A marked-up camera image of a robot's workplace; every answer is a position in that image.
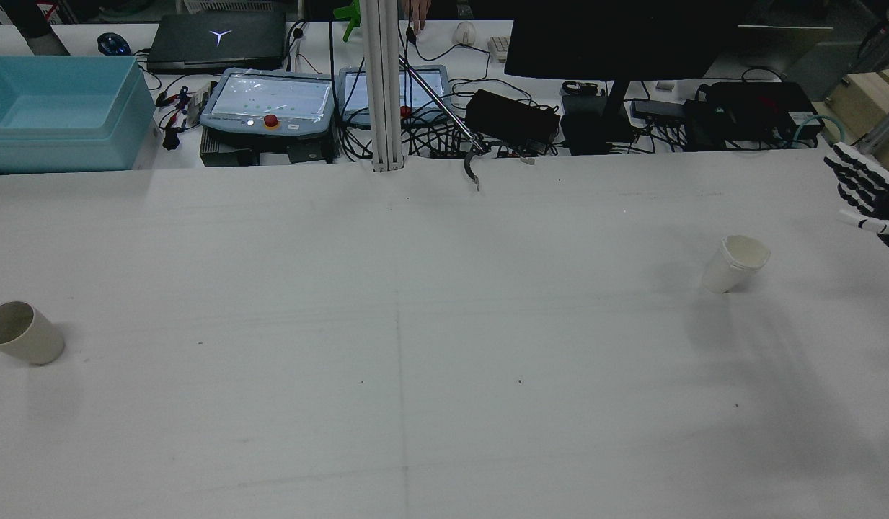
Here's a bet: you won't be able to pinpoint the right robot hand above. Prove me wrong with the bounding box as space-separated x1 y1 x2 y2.
824 142 889 236

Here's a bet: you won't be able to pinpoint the beige cup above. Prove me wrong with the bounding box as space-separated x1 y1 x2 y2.
0 301 66 366

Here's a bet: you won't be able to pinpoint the green plastic figure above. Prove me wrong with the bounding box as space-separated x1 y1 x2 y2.
334 0 362 42

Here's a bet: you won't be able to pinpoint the grey teach pendant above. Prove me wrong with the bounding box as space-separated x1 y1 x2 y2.
337 65 452 129
199 68 337 139

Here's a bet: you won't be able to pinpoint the wooden box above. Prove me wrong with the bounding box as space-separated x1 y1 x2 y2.
825 68 889 178

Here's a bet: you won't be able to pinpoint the thin metal rod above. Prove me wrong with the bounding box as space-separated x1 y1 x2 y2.
399 56 490 152

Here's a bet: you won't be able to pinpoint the black electronics box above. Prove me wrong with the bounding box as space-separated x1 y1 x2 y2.
686 81 825 150

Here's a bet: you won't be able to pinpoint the black power adapter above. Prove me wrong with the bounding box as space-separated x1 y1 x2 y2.
464 89 562 148

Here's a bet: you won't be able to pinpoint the white paper cup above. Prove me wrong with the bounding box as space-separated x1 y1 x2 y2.
702 235 771 294

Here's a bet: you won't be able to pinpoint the black monitor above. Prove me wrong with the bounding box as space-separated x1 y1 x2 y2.
503 0 749 155

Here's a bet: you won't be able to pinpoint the black laptop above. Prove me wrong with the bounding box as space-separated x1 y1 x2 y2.
147 11 288 74

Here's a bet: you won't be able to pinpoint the black flat box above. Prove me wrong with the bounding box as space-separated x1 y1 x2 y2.
199 128 338 167

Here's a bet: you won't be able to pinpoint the black usb hub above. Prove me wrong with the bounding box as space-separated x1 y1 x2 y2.
631 99 687 122

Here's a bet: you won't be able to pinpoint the light blue plastic bin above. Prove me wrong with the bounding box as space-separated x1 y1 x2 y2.
0 55 156 174

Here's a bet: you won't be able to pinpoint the aluminium profile post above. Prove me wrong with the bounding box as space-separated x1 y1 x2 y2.
359 0 404 172

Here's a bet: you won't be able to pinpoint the grey strap hook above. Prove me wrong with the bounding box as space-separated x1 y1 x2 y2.
464 148 492 192

